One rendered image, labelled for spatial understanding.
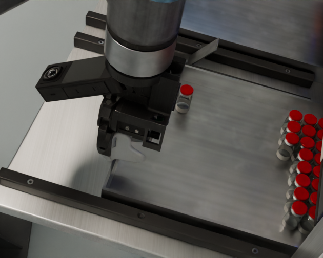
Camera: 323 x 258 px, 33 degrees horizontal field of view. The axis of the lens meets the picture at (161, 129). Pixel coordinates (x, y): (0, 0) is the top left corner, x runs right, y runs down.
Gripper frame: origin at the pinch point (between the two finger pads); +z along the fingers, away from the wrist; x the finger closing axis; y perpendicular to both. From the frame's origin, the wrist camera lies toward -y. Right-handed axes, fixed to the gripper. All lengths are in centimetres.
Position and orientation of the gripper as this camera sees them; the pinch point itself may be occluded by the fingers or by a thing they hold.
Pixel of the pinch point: (108, 151)
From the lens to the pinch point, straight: 75.3
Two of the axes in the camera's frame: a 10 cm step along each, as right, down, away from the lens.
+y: 9.5, 2.9, -0.5
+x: 2.6, -7.5, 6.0
